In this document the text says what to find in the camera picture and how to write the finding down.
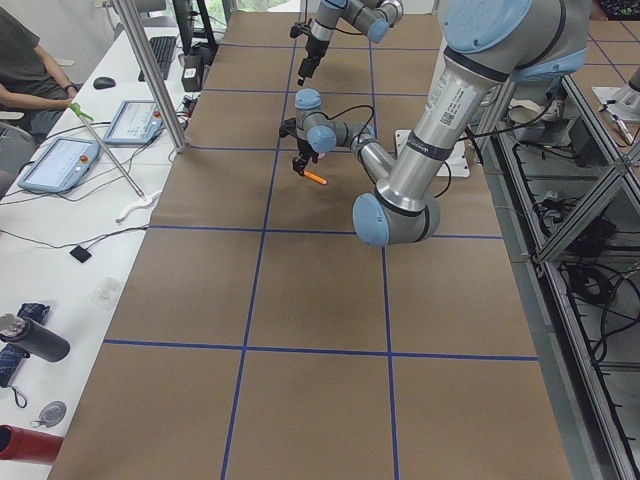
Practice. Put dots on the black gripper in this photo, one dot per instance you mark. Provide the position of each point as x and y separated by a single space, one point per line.
314 48
303 148

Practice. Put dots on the orange highlighter pen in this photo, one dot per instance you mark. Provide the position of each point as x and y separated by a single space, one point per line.
315 178

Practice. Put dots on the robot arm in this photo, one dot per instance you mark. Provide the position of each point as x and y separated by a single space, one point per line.
486 43
373 19

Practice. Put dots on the black box with label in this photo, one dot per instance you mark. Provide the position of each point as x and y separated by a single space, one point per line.
193 73

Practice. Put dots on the black keyboard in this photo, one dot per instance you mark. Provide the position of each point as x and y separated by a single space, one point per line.
163 48

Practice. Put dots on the far teach pendant tablet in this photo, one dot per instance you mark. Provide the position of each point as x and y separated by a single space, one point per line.
134 124

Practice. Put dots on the teach pendant tablet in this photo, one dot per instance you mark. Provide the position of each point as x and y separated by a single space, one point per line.
60 166
134 124

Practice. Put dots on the black computer mouse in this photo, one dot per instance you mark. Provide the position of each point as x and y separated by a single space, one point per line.
103 82

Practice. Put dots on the near teach pendant tablet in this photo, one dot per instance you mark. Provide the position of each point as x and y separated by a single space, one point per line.
60 166

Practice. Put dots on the small black square device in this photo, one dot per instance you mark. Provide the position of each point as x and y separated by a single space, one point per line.
80 253

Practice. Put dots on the seated person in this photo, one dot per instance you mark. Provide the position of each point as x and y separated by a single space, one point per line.
32 82

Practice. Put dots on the black water bottle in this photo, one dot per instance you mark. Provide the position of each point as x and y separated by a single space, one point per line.
34 338

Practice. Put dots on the round metal lid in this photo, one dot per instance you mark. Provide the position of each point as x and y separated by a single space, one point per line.
52 414

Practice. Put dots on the red bottle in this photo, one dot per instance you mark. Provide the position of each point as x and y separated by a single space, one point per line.
30 446

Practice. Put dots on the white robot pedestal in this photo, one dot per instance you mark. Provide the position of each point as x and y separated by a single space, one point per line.
456 165

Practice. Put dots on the aluminium frame post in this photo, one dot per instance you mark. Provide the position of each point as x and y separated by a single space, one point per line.
143 53

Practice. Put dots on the metal rod with green handle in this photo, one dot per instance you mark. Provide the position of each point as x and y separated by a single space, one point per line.
86 120

